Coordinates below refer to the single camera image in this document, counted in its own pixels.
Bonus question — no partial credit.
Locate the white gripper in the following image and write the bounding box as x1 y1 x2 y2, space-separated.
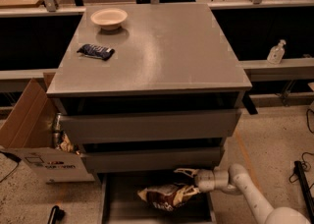
175 168 229 193

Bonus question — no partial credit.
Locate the brown chip bag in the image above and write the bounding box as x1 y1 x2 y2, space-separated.
137 184 200 212

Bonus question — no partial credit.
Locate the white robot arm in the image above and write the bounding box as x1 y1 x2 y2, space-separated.
175 164 311 224

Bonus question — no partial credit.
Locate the grey middle drawer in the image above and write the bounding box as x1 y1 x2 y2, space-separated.
81 147 224 173

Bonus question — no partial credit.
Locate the grey drawer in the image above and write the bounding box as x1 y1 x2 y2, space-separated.
61 109 240 143
81 147 224 173
100 170 217 224

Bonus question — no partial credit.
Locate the grey bottom drawer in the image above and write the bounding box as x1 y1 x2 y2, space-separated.
100 170 217 224

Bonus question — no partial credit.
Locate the grey drawer cabinet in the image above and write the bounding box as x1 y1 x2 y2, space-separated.
46 2 253 183

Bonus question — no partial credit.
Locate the grey top drawer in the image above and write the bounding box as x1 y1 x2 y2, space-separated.
61 109 240 143

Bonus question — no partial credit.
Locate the crumpled wrapper in box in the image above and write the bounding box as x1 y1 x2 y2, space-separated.
57 134 80 154

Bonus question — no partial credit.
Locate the metal can in box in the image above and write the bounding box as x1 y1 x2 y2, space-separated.
52 113 63 148

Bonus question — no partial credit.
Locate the black object on floor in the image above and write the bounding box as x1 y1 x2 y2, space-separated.
47 205 65 224

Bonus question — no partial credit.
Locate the clear sanitizer bottle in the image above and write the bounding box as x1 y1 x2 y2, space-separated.
267 39 287 64

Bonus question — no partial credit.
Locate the dark blue snack bar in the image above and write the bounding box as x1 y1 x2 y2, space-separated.
77 44 115 61

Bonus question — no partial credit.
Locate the cardboard box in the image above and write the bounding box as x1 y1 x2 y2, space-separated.
0 73 94 183

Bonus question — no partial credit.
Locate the white bowl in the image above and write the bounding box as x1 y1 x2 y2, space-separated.
90 8 128 30

